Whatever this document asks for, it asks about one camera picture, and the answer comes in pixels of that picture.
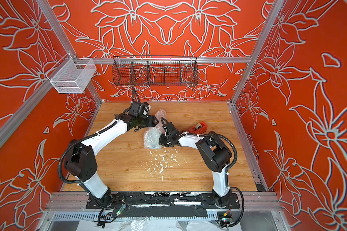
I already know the clear bubble wrap sheet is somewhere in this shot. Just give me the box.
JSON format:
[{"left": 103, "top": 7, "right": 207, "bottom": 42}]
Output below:
[{"left": 144, "top": 109, "right": 167, "bottom": 150}]

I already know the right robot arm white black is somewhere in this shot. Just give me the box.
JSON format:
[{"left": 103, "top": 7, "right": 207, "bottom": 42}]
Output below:
[{"left": 159, "top": 117, "right": 245, "bottom": 230}]

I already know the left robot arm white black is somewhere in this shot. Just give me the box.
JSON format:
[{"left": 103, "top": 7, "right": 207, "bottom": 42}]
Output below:
[{"left": 57, "top": 101, "right": 158, "bottom": 210}]

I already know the red tape dispenser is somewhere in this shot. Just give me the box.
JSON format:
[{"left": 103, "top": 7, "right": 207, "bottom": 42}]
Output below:
[{"left": 187, "top": 121, "right": 208, "bottom": 134}]

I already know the clear plastic hanging bin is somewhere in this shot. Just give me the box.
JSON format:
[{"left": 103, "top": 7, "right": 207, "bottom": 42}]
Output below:
[{"left": 48, "top": 58, "right": 96, "bottom": 94}]

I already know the black wire mesh basket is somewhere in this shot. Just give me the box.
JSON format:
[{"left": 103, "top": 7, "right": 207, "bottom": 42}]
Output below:
[{"left": 112, "top": 55, "right": 199, "bottom": 87}]

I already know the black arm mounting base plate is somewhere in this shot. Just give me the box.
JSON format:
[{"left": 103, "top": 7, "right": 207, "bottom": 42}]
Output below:
[{"left": 85, "top": 191, "right": 241, "bottom": 210}]

